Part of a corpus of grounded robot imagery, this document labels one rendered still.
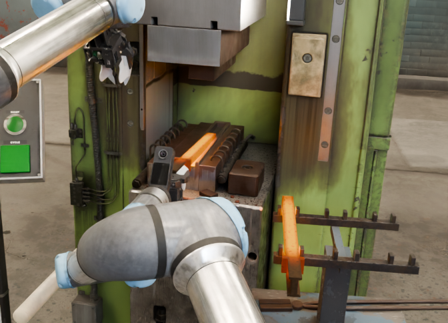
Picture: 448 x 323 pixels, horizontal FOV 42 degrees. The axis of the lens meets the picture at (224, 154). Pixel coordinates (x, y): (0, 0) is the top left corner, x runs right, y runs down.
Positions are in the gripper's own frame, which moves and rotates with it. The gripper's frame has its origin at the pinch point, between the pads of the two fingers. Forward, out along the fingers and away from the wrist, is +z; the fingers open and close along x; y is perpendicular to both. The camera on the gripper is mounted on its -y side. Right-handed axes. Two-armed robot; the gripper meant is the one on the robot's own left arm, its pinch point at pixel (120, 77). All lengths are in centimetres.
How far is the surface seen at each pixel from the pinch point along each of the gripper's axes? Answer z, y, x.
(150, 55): 2.7, -13.6, 3.0
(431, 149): 284, -277, 130
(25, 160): 20.3, 13.0, -27.0
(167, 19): -5.8, -18.1, 7.9
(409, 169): 256, -222, 107
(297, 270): 12, 40, 49
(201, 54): 1.8, -14.2, 17.0
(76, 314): 89, 21, -28
